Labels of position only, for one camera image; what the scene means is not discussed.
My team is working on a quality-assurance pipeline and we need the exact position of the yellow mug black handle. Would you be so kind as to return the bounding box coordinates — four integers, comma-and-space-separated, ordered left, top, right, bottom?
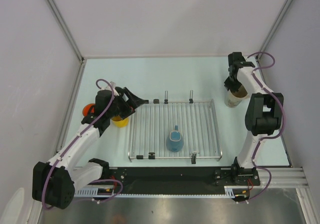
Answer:
111, 116, 130, 128

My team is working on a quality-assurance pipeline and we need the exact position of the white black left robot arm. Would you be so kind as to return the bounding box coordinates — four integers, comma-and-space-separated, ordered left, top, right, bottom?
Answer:
31, 86, 148, 210

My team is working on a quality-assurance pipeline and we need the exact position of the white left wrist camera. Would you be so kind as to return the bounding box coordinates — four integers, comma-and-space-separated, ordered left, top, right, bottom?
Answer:
105, 81, 116, 92

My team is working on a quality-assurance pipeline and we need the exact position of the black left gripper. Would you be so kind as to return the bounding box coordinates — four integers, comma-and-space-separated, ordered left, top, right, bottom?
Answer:
106, 87, 145, 120

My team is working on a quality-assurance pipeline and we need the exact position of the white slotted cable duct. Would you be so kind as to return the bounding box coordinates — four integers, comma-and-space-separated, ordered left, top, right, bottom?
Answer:
74, 185, 252, 199

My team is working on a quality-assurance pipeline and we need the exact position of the aluminium frame post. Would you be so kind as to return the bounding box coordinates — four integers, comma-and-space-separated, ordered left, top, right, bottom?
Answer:
45, 0, 84, 63
259, 0, 294, 52

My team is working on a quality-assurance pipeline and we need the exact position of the aluminium frame post right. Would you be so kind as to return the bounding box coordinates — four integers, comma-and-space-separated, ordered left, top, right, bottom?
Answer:
259, 0, 294, 52

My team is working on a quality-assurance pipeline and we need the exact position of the blue mug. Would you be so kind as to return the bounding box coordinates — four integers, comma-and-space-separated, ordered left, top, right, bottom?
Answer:
165, 125, 184, 153

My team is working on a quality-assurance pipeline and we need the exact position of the orange mug black handle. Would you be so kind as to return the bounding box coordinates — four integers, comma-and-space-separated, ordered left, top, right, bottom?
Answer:
82, 103, 95, 117

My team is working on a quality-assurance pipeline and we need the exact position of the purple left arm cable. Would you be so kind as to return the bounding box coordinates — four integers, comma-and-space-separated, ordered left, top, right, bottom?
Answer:
41, 78, 125, 210

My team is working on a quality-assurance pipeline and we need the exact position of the black front rack hook clip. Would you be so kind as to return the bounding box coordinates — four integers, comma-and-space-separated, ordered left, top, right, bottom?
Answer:
190, 150, 199, 165

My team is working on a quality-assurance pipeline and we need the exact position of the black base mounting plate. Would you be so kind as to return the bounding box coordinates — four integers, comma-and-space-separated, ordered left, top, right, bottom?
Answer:
98, 166, 261, 195

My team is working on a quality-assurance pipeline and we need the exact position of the aluminium frame post left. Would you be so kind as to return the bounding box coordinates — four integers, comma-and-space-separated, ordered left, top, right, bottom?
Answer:
45, 0, 84, 63

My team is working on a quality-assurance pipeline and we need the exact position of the black front rack knob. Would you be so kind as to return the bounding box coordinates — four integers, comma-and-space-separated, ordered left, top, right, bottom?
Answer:
148, 152, 156, 160

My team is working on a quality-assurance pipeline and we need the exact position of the cream floral mug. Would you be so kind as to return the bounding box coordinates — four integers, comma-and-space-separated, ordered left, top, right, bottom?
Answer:
224, 85, 250, 108

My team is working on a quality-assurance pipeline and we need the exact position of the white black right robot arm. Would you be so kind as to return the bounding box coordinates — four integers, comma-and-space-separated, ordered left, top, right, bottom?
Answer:
224, 52, 285, 185

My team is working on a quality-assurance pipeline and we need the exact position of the metal wire dish rack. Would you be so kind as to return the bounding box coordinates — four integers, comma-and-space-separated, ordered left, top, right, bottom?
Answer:
128, 99, 223, 164

